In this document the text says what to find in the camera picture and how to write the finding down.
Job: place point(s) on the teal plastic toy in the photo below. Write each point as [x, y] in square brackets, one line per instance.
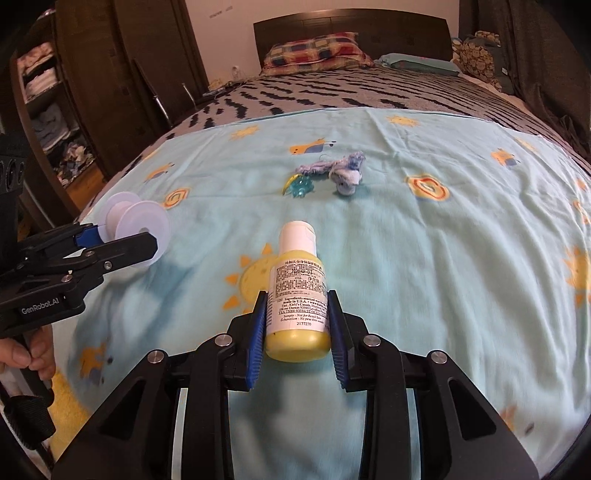
[300, 187]

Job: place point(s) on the light blue printed blanket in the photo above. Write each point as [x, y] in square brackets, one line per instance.
[438, 254]

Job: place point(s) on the dark wooden headboard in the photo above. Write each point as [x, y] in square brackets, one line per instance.
[415, 32]

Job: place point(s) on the dark wooden wardrobe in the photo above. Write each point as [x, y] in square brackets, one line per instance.
[138, 69]

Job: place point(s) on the yellow bottle with white cap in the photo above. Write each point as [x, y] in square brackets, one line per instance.
[295, 272]

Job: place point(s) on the white plastic spool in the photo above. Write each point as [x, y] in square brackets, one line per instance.
[138, 217]

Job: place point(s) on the person's left hand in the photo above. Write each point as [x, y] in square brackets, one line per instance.
[27, 355]

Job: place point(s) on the grey zigzag bedsheet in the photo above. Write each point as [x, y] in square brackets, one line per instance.
[369, 90]

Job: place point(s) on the white wall socket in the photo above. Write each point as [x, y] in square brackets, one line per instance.
[236, 71]

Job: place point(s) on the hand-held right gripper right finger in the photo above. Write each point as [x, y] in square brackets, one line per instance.
[338, 346]

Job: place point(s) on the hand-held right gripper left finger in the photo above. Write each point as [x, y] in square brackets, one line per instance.
[256, 341]

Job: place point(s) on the stack of folded clothes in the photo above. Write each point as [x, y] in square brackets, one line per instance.
[46, 92]

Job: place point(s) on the metal folding chair frame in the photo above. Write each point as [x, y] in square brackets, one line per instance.
[159, 104]

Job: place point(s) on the checkered pillow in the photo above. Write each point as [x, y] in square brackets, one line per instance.
[314, 53]

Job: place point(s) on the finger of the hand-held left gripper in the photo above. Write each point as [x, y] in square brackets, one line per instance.
[92, 236]
[129, 249]

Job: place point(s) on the patterned cushion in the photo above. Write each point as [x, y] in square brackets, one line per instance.
[480, 60]

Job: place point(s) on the teal pillow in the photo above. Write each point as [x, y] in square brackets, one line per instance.
[415, 63]

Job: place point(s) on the brown curtain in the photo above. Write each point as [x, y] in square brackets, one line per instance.
[545, 60]

